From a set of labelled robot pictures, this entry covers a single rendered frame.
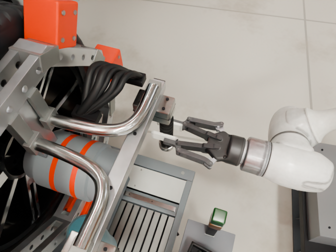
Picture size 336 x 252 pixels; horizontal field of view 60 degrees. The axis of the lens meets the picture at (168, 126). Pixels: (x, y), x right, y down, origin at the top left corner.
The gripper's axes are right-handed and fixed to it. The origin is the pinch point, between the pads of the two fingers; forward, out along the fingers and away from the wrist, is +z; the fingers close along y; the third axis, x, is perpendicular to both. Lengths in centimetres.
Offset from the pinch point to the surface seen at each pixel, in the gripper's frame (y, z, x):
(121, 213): -9, 21, -77
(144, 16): 138, 65, -83
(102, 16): 128, 96, -83
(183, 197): 8, -6, -75
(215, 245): -16.2, -22.5, -37.9
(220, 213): -11.5, -19.8, -16.9
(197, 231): -13.7, -15.6, -37.9
